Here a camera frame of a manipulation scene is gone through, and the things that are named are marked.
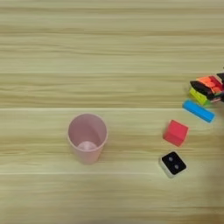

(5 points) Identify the blue rectangular block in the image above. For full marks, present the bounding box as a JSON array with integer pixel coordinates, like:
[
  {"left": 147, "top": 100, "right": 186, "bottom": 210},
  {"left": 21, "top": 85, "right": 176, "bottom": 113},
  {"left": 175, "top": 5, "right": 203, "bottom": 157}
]
[{"left": 182, "top": 99, "right": 216, "bottom": 124}]

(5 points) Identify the red cube block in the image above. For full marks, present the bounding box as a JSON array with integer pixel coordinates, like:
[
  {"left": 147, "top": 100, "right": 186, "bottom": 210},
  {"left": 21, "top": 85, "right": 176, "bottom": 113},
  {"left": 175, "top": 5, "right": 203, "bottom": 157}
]
[{"left": 162, "top": 119, "right": 190, "bottom": 148}]

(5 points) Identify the multicolour puzzle cube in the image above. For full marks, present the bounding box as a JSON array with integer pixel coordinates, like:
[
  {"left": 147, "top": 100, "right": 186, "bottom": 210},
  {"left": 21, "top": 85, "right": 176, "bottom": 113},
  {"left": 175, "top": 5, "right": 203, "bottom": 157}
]
[{"left": 189, "top": 74, "right": 224, "bottom": 107}]

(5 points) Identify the white box with black top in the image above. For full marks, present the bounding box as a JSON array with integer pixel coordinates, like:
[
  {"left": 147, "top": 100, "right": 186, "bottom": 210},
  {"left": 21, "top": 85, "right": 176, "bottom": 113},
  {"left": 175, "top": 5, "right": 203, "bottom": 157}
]
[{"left": 158, "top": 150, "right": 188, "bottom": 179}]

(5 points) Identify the pink plastic cup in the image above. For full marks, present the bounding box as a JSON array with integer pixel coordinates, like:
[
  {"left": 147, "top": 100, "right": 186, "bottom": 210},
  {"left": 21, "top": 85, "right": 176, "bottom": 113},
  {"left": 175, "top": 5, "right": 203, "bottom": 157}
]
[{"left": 66, "top": 113, "right": 109, "bottom": 166}]

